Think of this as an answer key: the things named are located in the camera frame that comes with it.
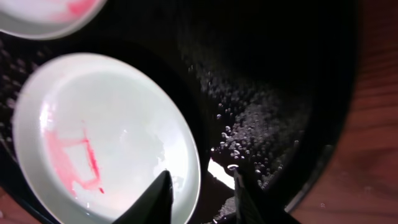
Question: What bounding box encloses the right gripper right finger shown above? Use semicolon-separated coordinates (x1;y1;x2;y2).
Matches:
234;167;300;224

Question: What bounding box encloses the black round tray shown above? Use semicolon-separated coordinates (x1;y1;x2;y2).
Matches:
1;1;358;223

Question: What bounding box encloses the light green plate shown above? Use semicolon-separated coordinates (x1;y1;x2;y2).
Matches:
1;0;107;40
12;53;201;224

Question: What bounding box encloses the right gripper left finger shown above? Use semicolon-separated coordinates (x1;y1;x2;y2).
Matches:
113;170;174;224

